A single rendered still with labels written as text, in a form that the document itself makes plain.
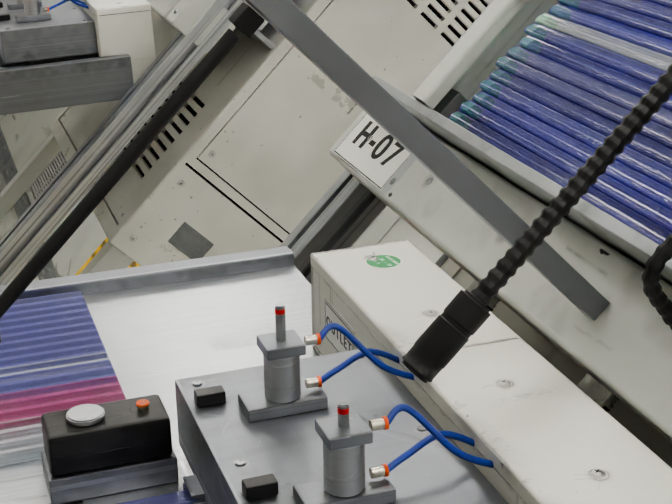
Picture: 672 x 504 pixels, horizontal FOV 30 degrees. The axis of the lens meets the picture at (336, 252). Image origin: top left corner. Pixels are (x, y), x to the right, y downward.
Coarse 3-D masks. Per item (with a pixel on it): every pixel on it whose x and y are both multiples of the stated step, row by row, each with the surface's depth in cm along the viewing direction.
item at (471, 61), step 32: (512, 0) 100; (544, 0) 103; (480, 32) 100; (512, 32) 103; (448, 64) 101; (480, 64) 103; (416, 96) 101; (448, 96) 102; (448, 128) 96; (352, 160) 112; (384, 160) 107; (480, 160) 96; (512, 160) 87; (384, 192) 104; (544, 192) 83; (576, 224) 85; (608, 224) 75; (640, 256) 74
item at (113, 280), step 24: (168, 264) 111; (192, 264) 111; (216, 264) 111; (240, 264) 112; (264, 264) 113; (288, 264) 113; (0, 288) 106; (48, 288) 107; (72, 288) 107; (96, 288) 108; (120, 288) 109
